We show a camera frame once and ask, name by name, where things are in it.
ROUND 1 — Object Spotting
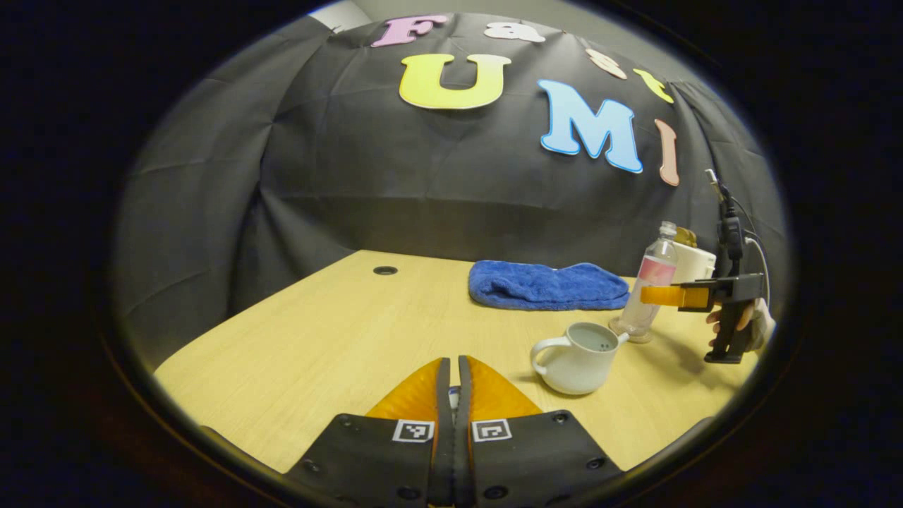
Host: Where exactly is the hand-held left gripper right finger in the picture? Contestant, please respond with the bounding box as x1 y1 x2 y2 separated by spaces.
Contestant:
457 355 625 507

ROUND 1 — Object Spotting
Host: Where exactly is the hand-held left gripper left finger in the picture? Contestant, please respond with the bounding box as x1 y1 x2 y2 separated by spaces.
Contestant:
286 356 456 507

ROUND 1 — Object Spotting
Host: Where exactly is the clear water bottle pink label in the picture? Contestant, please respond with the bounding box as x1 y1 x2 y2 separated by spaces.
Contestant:
610 221 679 344

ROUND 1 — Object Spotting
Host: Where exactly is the white ceramic teacup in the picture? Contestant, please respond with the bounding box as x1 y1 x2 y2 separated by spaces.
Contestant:
531 322 630 395

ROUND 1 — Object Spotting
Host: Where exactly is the white toaster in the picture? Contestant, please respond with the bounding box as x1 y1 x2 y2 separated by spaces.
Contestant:
670 236 717 284

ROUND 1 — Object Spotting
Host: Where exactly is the blue towel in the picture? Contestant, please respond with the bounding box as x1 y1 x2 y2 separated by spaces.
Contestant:
468 260 631 311

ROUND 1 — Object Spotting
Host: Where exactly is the white cable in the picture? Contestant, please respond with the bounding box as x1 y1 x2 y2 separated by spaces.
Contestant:
734 198 771 311

